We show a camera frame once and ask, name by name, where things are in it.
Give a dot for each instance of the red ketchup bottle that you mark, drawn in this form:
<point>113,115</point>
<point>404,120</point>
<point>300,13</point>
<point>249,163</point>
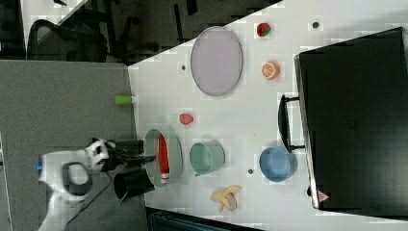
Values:
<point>163,159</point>

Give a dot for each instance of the green mug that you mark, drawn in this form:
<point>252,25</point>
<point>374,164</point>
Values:
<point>206,157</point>

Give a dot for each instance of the green plastic strainer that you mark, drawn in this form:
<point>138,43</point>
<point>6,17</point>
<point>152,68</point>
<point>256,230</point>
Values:
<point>175,157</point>

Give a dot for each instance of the blue bowl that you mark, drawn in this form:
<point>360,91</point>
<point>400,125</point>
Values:
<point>277,164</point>

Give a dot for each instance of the black office chair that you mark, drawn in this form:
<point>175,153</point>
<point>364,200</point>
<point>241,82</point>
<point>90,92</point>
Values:
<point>68,43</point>

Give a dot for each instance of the toy orange half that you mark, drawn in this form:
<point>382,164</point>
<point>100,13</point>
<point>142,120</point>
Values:
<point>271,70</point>

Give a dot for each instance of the toy strawberry far corner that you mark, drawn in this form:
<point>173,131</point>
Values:
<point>263,29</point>

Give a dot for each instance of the small black cylinder container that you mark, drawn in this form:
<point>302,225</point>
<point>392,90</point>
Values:
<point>134,147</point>

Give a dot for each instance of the lavender round plate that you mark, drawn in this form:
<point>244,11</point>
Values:
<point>216,61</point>

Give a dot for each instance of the toy strawberry near strainer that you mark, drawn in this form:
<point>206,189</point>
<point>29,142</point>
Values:
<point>186,119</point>

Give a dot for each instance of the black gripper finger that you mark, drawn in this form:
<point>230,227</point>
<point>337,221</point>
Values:
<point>147,159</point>

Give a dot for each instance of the toy peeled banana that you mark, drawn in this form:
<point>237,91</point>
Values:
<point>225,198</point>

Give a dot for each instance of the green utensil in container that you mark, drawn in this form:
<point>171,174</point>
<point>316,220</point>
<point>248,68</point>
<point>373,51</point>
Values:
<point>111,213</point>

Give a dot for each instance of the large black cylinder container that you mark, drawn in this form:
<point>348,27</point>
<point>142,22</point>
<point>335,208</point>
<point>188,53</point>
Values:
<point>133,183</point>

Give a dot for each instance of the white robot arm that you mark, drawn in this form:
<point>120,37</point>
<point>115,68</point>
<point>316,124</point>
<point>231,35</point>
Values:
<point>68,174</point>

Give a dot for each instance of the green toy object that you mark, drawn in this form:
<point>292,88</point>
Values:
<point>123,100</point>

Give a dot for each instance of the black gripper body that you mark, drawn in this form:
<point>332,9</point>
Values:
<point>120,158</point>

